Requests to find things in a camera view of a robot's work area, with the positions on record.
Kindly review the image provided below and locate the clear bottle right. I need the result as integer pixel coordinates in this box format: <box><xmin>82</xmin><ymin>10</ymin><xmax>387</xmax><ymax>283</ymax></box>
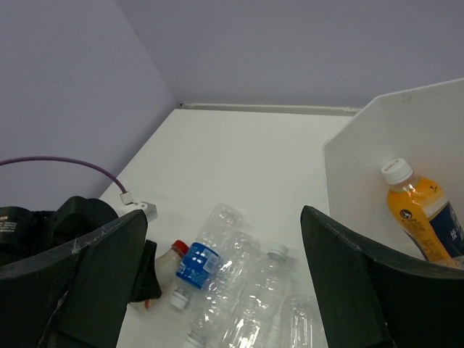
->
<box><xmin>280</xmin><ymin>294</ymin><xmax>328</xmax><ymax>347</ymax></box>

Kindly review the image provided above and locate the red cap bottle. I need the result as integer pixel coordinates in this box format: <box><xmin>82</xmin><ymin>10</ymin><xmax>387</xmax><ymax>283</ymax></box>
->
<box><xmin>154</xmin><ymin>240</ymin><xmax>189</xmax><ymax>296</ymax></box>

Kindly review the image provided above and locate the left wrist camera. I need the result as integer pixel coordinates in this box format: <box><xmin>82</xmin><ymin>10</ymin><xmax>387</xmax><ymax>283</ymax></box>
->
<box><xmin>115</xmin><ymin>191</ymin><xmax>158</xmax><ymax>222</ymax></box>

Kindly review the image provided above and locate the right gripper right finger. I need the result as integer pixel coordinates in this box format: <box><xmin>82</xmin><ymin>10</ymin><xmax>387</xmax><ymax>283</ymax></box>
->
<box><xmin>300</xmin><ymin>206</ymin><xmax>463</xmax><ymax>347</ymax></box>

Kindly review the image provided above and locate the clear bottle grey cap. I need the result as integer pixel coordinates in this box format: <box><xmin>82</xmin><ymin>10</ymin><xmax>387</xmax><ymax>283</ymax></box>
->
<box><xmin>219</xmin><ymin>244</ymin><xmax>289</xmax><ymax>347</ymax></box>

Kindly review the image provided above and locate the orange juice bottle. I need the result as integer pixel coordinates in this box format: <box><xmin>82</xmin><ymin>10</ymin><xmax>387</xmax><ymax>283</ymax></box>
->
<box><xmin>381</xmin><ymin>158</ymin><xmax>463</xmax><ymax>268</ymax></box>

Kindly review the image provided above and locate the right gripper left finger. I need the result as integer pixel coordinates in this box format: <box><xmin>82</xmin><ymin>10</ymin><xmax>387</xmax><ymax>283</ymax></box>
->
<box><xmin>1</xmin><ymin>210</ymin><xmax>148</xmax><ymax>347</ymax></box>

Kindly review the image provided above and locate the blue label bottle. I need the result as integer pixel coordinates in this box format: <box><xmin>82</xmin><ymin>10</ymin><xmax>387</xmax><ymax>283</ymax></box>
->
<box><xmin>169</xmin><ymin>204</ymin><xmax>244</xmax><ymax>310</ymax></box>

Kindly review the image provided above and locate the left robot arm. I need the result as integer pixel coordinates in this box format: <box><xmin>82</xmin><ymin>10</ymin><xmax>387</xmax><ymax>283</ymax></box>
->
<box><xmin>1</xmin><ymin>196</ymin><xmax>162</xmax><ymax>302</ymax></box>

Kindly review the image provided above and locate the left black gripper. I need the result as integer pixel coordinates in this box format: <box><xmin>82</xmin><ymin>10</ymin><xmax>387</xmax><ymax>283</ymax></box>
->
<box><xmin>50</xmin><ymin>196</ymin><xmax>162</xmax><ymax>302</ymax></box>

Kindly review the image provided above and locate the clear bottle white cap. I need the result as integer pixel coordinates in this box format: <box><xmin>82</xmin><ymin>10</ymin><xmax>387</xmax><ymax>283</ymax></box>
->
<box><xmin>183</xmin><ymin>231</ymin><xmax>260</xmax><ymax>347</ymax></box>

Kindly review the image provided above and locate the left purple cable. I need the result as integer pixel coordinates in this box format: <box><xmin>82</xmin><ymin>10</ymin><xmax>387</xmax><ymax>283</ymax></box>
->
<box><xmin>0</xmin><ymin>156</ymin><xmax>130</xmax><ymax>199</ymax></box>

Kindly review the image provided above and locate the white plastic bin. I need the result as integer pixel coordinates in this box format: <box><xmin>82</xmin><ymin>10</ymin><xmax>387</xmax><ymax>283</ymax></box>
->
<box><xmin>323</xmin><ymin>79</ymin><xmax>463</xmax><ymax>258</ymax></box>

